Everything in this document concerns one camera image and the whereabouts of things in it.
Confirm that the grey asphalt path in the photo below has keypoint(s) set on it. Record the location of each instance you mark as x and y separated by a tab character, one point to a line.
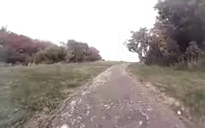
118	96

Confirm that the robot's own part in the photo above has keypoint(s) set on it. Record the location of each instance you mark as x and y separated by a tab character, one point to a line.
64	126

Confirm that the row of reddish bushes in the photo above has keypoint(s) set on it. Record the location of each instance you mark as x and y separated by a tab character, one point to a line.
30	50

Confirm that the grass verge with leaves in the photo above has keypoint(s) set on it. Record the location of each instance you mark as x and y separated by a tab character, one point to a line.
180	83
30	86

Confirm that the row of dark trees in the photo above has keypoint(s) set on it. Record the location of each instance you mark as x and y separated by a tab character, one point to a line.
183	33

